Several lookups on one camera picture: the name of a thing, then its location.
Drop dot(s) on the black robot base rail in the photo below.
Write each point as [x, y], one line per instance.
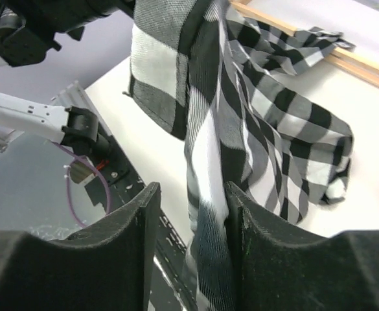
[170, 287]

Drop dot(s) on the black white checkered shirt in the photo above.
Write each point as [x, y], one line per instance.
[204, 73]

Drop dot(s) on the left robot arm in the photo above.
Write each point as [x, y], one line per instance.
[39, 42]

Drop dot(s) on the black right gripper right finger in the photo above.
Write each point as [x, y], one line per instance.
[279, 266]

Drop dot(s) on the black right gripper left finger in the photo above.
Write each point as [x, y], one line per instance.
[106, 266]

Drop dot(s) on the wooden clothes rack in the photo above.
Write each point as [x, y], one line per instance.
[354, 64]

